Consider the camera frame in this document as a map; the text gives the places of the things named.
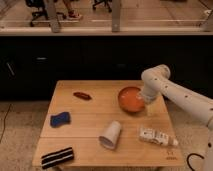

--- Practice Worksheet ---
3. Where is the wooden table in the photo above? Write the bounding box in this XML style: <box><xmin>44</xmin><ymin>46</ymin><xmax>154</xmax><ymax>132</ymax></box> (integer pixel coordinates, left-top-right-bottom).
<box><xmin>33</xmin><ymin>80</ymin><xmax>183</xmax><ymax>167</ymax></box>

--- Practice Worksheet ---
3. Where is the dark cabinet counter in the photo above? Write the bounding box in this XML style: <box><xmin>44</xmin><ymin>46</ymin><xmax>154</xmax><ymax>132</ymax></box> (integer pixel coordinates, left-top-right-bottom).
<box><xmin>0</xmin><ymin>28</ymin><xmax>213</xmax><ymax>100</ymax></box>

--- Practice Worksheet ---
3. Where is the black floor cable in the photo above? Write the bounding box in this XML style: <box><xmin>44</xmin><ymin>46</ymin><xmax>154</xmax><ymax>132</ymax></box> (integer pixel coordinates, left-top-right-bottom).
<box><xmin>186</xmin><ymin>152</ymin><xmax>206</xmax><ymax>171</ymax></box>
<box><xmin>0</xmin><ymin>103</ymin><xmax>12</xmax><ymax>144</ymax></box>

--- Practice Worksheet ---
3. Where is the black floor cable left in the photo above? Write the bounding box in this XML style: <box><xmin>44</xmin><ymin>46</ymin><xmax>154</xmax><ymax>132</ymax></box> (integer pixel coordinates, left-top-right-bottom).
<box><xmin>0</xmin><ymin>103</ymin><xmax>12</xmax><ymax>144</ymax></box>

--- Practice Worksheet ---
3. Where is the black office chair base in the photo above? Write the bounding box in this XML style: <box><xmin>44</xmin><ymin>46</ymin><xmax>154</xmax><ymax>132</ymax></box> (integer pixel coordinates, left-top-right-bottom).
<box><xmin>92</xmin><ymin>0</ymin><xmax>113</xmax><ymax>14</ymax></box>

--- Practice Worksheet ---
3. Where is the orange ceramic bowl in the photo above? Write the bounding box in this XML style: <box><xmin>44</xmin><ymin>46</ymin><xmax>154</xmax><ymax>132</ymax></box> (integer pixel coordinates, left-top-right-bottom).
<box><xmin>118</xmin><ymin>87</ymin><xmax>145</xmax><ymax>113</ymax></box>

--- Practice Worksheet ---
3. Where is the person's leg with sneaker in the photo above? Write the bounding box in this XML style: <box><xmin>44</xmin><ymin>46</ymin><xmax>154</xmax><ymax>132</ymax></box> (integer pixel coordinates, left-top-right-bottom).
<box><xmin>62</xmin><ymin>0</ymin><xmax>82</xmax><ymax>20</ymax></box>

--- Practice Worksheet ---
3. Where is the white plastic bottle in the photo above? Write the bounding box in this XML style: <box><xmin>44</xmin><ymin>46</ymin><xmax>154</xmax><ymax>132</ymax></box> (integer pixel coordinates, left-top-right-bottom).
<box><xmin>139</xmin><ymin>127</ymin><xmax>178</xmax><ymax>146</ymax></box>

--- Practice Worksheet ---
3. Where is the black office chair left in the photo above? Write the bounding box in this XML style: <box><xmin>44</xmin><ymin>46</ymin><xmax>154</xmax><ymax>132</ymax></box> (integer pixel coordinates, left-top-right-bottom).
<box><xmin>25</xmin><ymin>0</ymin><xmax>68</xmax><ymax>28</ymax></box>

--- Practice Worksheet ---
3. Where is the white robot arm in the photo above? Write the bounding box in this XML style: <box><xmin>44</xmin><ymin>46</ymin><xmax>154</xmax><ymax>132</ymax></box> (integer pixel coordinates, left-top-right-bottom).
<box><xmin>140</xmin><ymin>64</ymin><xmax>213</xmax><ymax>171</ymax></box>

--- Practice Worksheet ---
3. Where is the black white striped cloth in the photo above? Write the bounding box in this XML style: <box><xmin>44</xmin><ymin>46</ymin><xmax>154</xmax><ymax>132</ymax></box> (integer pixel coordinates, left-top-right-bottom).
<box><xmin>41</xmin><ymin>147</ymin><xmax>74</xmax><ymax>169</ymax></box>

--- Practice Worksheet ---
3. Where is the black floor cable right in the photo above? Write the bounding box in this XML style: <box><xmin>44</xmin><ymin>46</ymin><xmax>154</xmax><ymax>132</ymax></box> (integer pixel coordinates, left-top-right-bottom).
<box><xmin>186</xmin><ymin>152</ymin><xmax>206</xmax><ymax>171</ymax></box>

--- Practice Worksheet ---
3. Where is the blue sponge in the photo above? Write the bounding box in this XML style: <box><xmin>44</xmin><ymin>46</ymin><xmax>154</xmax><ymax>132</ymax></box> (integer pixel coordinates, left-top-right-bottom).
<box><xmin>50</xmin><ymin>112</ymin><xmax>70</xmax><ymax>127</ymax></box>

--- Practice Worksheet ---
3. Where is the white paper cup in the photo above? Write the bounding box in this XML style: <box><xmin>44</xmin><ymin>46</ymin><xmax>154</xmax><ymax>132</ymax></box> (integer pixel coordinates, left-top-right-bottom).
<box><xmin>99</xmin><ymin>121</ymin><xmax>122</xmax><ymax>150</ymax></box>

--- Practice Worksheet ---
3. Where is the dark red sausage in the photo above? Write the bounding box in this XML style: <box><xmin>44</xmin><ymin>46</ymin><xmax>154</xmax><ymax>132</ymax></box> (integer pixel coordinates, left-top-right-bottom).
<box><xmin>73</xmin><ymin>92</ymin><xmax>92</xmax><ymax>100</ymax></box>

